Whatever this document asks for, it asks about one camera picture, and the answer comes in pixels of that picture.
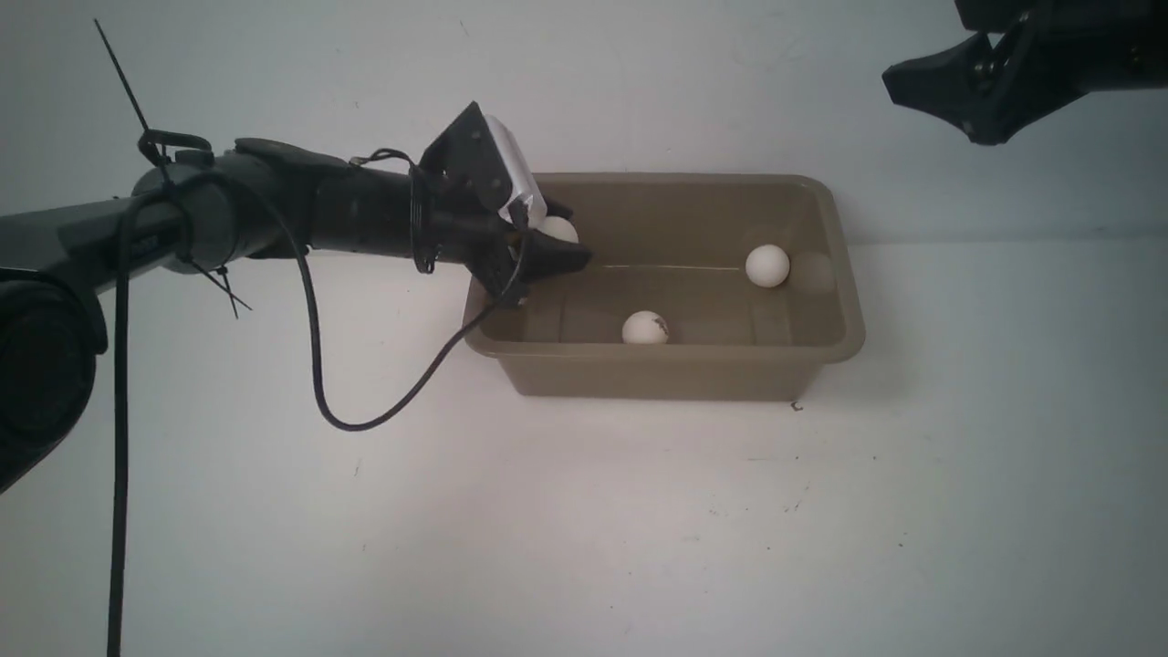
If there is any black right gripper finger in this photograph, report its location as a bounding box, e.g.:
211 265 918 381
881 33 990 120

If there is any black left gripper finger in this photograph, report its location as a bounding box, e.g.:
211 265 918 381
538 199 573 224
520 230 593 284

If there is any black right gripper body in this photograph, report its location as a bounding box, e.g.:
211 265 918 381
955 1 1167 145

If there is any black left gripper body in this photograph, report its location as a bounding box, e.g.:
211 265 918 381
409 101 530 299

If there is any white table-tennis ball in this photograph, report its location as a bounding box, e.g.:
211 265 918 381
537 215 579 243
621 310 669 345
744 243 792 288

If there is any brown plastic bin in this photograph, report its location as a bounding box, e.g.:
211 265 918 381
465 173 865 402

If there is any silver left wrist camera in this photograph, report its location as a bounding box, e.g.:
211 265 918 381
485 115 548 230

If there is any black camera cable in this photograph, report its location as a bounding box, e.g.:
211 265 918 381
107 148 531 657

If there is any black cable tie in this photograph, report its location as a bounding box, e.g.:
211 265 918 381
92 18 253 319

